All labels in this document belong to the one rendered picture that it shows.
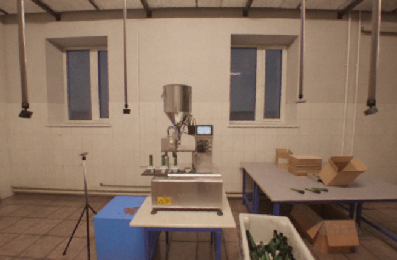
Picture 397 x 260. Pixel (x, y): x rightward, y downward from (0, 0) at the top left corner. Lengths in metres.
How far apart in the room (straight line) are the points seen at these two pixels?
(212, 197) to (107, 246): 1.15
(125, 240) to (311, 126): 3.27
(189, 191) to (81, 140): 2.73
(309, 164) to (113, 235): 2.42
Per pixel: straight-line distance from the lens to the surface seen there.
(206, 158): 1.50
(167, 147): 1.54
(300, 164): 2.51
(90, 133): 3.54
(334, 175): 2.26
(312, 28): 3.85
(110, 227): 1.89
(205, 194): 1.38
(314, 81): 3.60
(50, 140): 4.10
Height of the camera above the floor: 1.53
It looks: 5 degrees down
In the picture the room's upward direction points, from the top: straight up
